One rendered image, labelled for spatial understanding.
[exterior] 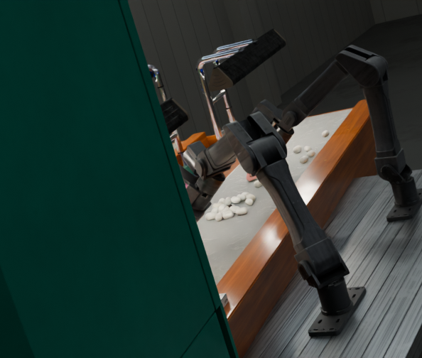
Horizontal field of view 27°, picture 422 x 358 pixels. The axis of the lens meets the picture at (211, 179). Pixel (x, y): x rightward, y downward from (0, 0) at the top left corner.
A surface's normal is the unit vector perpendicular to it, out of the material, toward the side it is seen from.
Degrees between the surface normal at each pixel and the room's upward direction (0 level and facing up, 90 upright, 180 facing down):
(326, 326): 0
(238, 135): 42
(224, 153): 93
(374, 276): 0
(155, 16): 90
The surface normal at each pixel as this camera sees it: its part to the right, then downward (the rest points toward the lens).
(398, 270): -0.28, -0.93
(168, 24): 0.86, -0.12
